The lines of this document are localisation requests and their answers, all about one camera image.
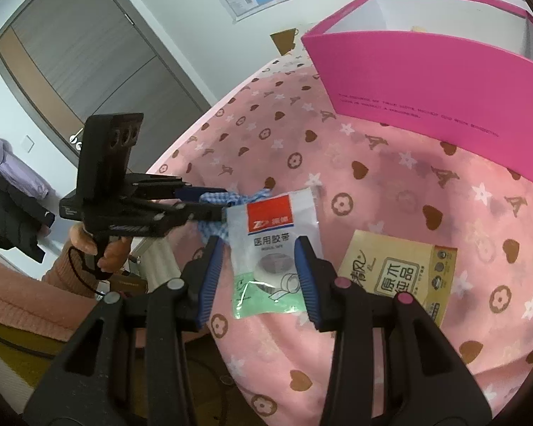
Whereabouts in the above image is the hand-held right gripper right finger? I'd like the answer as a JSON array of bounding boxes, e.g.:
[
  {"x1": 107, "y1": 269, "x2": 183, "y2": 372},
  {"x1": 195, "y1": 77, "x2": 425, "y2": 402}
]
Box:
[{"x1": 293, "y1": 236, "x2": 494, "y2": 426}]

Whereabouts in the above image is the purple garment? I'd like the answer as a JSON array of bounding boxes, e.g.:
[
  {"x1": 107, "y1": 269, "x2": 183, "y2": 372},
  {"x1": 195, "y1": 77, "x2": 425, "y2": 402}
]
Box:
[{"x1": 0, "y1": 137, "x2": 50, "y2": 201}]

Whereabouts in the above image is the yellow tissue packet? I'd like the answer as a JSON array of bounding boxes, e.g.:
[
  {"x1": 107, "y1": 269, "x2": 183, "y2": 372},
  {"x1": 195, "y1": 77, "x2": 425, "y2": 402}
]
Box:
[{"x1": 338, "y1": 229, "x2": 459, "y2": 327}]

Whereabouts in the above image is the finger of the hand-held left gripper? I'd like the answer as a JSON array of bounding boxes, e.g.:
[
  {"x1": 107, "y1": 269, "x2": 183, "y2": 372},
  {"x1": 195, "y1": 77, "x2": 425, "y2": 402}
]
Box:
[
  {"x1": 138, "y1": 201, "x2": 230, "y2": 229},
  {"x1": 126, "y1": 174, "x2": 205, "y2": 203}
]

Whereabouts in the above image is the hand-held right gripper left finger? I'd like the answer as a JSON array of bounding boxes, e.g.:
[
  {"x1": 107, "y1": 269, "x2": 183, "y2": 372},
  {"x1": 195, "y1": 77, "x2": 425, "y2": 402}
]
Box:
[{"x1": 22, "y1": 234, "x2": 225, "y2": 426}]

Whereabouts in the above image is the white medical tape packet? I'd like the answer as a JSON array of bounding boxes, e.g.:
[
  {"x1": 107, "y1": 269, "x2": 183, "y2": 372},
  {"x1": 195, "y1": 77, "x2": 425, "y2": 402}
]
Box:
[{"x1": 224, "y1": 187, "x2": 326, "y2": 320}]

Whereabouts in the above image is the grey door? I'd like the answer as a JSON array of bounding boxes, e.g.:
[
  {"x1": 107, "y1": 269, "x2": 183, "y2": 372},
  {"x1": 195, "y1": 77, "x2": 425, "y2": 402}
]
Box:
[{"x1": 0, "y1": 0, "x2": 215, "y2": 154}]

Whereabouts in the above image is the black garment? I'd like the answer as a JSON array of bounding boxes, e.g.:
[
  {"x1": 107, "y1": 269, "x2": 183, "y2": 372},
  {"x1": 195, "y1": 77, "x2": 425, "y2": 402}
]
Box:
[{"x1": 0, "y1": 164, "x2": 56, "y2": 263}]

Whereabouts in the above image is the person's left hand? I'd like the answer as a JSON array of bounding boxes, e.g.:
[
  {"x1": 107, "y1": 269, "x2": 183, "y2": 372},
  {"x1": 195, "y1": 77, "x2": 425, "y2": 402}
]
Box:
[{"x1": 69, "y1": 224, "x2": 135, "y2": 281}]

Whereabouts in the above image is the black cable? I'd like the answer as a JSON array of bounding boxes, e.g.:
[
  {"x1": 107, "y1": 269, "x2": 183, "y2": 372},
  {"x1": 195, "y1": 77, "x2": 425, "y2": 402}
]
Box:
[{"x1": 68, "y1": 245, "x2": 113, "y2": 297}]

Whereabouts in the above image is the brown flat object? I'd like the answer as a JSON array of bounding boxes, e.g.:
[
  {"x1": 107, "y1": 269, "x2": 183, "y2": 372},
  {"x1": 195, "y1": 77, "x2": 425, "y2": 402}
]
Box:
[{"x1": 269, "y1": 27, "x2": 301, "y2": 56}]

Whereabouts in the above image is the blue gingham cloth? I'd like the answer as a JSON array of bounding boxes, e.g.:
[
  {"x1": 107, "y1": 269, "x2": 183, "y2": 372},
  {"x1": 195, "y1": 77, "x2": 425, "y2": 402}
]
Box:
[{"x1": 197, "y1": 187, "x2": 273, "y2": 250}]

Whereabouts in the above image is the pink cardboard box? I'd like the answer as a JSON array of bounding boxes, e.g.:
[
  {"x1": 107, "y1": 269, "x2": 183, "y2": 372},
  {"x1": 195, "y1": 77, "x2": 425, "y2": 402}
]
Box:
[{"x1": 301, "y1": 0, "x2": 533, "y2": 184}]

